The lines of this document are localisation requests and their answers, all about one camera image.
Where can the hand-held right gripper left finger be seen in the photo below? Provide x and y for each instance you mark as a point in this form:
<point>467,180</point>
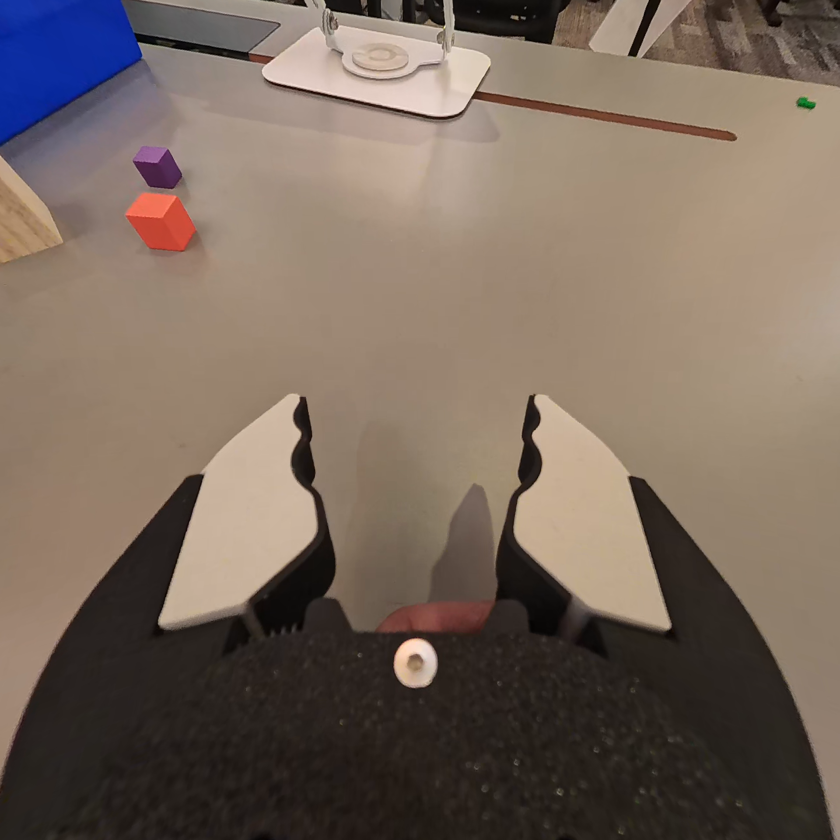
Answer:
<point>243,525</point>

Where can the white slanted panel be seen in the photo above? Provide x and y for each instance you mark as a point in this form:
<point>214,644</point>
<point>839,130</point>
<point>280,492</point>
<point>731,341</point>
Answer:
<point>637,24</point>

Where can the large wooden cube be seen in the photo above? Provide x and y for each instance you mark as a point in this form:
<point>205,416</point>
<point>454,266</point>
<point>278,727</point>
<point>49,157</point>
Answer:
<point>20,217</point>

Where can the blue plastic bin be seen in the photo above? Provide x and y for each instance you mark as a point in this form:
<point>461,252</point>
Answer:
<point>59,53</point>

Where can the white folding stand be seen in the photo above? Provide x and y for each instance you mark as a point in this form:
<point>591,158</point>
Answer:
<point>433,85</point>

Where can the red wooden cube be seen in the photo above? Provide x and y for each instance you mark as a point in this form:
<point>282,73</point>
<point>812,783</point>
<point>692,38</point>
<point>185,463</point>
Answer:
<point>160,223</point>

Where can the purple wooden cube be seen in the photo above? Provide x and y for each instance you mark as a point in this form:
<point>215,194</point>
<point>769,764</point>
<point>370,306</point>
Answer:
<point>158,167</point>

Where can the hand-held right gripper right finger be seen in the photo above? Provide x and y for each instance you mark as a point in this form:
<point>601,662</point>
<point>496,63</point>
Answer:
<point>591,525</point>

